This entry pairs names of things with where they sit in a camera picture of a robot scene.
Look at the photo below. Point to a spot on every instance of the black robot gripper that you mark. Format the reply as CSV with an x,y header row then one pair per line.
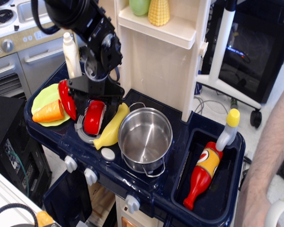
x,y
82,89

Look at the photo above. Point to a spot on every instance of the red and white toy sushi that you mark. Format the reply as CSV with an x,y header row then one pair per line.
x,y
94,117

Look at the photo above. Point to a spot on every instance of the person's forearm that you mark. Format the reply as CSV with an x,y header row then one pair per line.
x,y
253,204

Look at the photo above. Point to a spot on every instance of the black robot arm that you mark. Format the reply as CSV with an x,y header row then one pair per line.
x,y
87,20

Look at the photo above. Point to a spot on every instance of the stainless steel pot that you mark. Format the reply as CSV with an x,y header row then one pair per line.
x,y
144,138

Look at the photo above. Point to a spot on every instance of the grey toy stove burner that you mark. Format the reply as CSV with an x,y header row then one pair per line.
x,y
82,134

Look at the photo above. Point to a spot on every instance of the navy toy kitchen counter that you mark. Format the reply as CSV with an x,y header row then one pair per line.
x,y
161,197

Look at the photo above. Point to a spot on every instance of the yellow toy banana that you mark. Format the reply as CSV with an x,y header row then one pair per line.
x,y
109,134

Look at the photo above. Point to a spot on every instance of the red toy chili pepper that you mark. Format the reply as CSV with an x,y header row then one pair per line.
x,y
67,101

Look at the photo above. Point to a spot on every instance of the orange toy carrot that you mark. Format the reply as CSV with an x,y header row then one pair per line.
x,y
50,112

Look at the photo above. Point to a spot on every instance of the white toy bottle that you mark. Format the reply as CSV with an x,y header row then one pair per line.
x,y
70,51

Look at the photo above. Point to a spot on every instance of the grey oval button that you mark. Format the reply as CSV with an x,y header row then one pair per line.
x,y
108,154

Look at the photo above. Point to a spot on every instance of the light green toy plate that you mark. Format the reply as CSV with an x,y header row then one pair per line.
x,y
46,96

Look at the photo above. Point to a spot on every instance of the grey left stove knob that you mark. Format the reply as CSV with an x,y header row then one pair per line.
x,y
70,164

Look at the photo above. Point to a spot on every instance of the grey stove knob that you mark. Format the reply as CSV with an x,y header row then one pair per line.
x,y
70,164
132,203
90,176

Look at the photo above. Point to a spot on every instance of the grey middle stove knob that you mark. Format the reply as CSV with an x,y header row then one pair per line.
x,y
90,176

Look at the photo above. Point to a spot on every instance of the cream toy kitchen shelf tower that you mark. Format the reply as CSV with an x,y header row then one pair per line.
x,y
162,62

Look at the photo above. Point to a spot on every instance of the grey wooden toy kitchen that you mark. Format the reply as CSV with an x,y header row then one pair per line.
x,y
27,55

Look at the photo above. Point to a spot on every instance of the black computer tower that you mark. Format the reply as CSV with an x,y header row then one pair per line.
x,y
22,159

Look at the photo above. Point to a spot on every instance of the grey right stove knob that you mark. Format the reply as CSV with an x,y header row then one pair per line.
x,y
132,203

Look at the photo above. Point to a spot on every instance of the green toy vegetable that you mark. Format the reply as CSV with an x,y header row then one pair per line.
x,y
139,7

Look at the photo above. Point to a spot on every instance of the yellow toy corn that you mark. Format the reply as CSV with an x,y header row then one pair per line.
x,y
159,13

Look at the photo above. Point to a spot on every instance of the white rolling stand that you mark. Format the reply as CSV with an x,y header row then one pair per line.
x,y
212,80

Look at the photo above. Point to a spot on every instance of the red yellow toy ketchup bottle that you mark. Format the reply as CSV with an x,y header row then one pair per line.
x,y
203,173

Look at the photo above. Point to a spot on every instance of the grey yellow toy faucet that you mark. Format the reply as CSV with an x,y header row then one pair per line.
x,y
229,133

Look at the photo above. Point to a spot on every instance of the black monitor screen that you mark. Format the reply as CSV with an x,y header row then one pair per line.
x,y
254,53

